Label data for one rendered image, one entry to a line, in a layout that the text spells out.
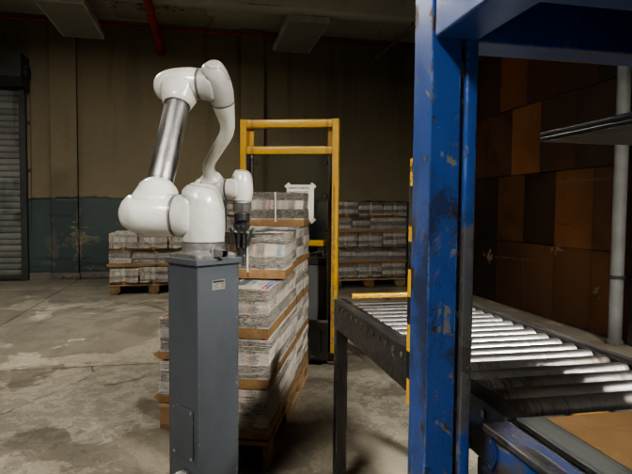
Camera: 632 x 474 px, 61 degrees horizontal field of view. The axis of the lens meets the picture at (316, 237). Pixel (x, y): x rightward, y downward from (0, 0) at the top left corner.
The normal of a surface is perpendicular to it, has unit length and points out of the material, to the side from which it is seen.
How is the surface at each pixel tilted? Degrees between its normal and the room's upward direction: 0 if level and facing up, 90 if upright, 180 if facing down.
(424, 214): 90
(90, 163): 90
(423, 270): 90
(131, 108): 90
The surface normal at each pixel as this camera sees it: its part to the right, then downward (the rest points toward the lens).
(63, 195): 0.21, 0.05
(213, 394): 0.74, 0.04
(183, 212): -0.20, -0.06
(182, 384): -0.68, 0.04
